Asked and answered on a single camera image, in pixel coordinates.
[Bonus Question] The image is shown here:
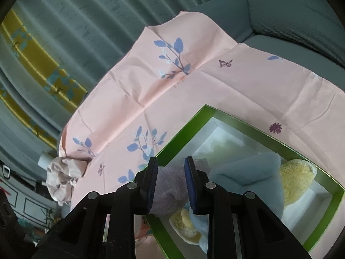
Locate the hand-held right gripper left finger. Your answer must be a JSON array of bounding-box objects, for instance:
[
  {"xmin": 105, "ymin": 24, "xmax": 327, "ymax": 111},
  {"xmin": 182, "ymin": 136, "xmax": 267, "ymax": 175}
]
[{"xmin": 31, "ymin": 156, "xmax": 159, "ymax": 259}]

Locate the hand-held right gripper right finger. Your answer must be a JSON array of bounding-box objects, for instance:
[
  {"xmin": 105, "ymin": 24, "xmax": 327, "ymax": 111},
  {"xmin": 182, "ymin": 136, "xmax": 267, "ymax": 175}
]
[{"xmin": 184, "ymin": 156, "xmax": 313, "ymax": 259}]

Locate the purple knit cloth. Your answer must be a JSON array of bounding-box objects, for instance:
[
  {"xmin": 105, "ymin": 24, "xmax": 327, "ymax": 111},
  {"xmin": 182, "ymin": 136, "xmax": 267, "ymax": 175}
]
[{"xmin": 149, "ymin": 158, "xmax": 209, "ymax": 216}]

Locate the blue plush elephant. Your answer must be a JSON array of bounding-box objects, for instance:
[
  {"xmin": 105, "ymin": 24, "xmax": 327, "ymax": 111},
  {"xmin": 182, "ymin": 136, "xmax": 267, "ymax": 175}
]
[{"xmin": 186, "ymin": 152, "xmax": 285, "ymax": 259}]

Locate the green box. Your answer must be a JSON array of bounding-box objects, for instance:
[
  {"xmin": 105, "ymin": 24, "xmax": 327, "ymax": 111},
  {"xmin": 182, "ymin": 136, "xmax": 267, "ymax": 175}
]
[{"xmin": 147, "ymin": 104, "xmax": 345, "ymax": 259}]

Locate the yellow white knit cloth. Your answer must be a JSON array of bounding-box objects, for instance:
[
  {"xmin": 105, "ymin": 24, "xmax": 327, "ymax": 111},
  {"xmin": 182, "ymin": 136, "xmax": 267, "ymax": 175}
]
[{"xmin": 168, "ymin": 159, "xmax": 318, "ymax": 245}]

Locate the crumpled beige cloth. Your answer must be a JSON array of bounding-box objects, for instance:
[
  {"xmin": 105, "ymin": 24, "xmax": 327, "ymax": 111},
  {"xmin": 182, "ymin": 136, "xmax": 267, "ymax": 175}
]
[{"xmin": 46, "ymin": 156, "xmax": 91, "ymax": 205}]

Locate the pink floral cloth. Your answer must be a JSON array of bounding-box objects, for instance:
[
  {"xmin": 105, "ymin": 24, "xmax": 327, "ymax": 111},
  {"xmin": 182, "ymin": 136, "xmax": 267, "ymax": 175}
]
[{"xmin": 58, "ymin": 11, "xmax": 345, "ymax": 249}]

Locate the white tube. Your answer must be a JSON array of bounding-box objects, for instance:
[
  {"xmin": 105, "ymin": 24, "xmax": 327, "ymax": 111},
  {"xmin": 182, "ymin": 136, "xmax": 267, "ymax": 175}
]
[{"xmin": 38, "ymin": 151, "xmax": 54, "ymax": 168}]

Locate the white patterned cabinet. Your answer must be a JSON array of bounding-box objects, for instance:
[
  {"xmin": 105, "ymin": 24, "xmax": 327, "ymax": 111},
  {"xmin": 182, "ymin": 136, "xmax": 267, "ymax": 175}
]
[{"xmin": 0, "ymin": 162, "xmax": 62, "ymax": 238}]

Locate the grey green curtain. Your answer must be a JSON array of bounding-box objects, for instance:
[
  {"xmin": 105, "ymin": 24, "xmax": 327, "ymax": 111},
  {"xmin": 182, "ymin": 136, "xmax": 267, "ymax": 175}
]
[{"xmin": 0, "ymin": 0, "xmax": 243, "ymax": 173}]

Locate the grey sofa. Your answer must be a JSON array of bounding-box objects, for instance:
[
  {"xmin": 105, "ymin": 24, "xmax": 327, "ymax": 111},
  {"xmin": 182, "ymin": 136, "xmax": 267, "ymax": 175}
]
[{"xmin": 197, "ymin": 0, "xmax": 345, "ymax": 92}]

